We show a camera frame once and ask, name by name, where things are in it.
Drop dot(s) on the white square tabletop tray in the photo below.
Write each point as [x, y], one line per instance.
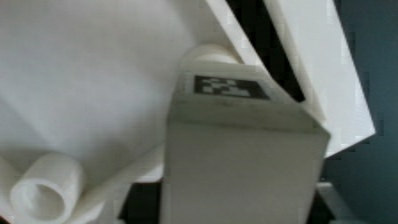
[89, 67]

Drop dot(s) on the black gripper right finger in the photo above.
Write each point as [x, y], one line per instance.
[331, 211]

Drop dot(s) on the white table leg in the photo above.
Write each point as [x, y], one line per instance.
[244, 147]

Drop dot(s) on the white U-shaped obstacle fence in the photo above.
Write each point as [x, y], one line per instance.
[309, 30]

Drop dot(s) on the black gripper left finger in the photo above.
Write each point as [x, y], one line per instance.
[141, 207]

